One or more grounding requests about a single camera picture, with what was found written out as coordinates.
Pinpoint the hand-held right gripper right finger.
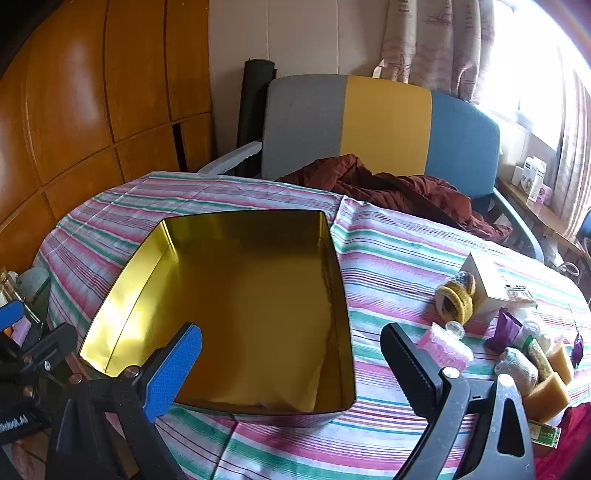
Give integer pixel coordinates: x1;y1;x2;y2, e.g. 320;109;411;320
380;322;536;480

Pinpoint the gold metal tin box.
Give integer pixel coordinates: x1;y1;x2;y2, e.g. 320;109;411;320
79;210;356;423

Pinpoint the white plastic item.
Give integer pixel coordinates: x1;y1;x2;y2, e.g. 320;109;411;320
512;305;552;352

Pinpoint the black rolled mat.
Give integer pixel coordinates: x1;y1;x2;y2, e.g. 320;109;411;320
236;59;278;153

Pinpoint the white sock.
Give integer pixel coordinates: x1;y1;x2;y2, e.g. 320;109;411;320
495;347;540;398

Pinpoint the white cardboard box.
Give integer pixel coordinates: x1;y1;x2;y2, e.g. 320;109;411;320
459;251;539;324

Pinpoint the patterned beige curtain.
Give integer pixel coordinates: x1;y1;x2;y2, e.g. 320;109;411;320
373;0;497;104
551;60;591;241

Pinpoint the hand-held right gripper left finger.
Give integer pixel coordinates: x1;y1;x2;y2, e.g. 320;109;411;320
45;322;204;480

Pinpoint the white printed carton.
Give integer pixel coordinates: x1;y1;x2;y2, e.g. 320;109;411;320
524;157;548;201

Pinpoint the dark red cloth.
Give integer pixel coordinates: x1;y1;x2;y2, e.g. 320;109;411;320
276;154;513;243

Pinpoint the wooden shelf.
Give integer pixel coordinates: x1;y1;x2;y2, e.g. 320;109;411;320
499;178;587;257

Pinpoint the grey yellow blue chair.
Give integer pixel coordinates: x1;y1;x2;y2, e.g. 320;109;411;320
198;74;546;261

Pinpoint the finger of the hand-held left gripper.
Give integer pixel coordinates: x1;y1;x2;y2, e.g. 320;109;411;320
0;300;28;361
18;322;88;393

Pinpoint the yellow sponge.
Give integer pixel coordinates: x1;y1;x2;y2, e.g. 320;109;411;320
524;371;570;423
545;342;574;386

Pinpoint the pink cloth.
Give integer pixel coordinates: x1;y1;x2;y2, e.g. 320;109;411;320
11;318;32;346

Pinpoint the wooden wardrobe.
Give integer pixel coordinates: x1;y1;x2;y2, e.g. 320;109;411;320
0;0;214;273

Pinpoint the green and white box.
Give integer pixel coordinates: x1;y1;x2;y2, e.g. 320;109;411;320
529;419;563;449

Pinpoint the yellow knitted toy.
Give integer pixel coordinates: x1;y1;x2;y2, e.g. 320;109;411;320
435;271;477;324

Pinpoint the red clothing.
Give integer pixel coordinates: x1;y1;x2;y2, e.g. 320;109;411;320
551;401;591;467

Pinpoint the clear snack packet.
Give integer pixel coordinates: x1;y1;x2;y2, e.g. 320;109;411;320
526;337;555;384

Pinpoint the pale green chair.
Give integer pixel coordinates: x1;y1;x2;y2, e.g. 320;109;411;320
18;267;51;319

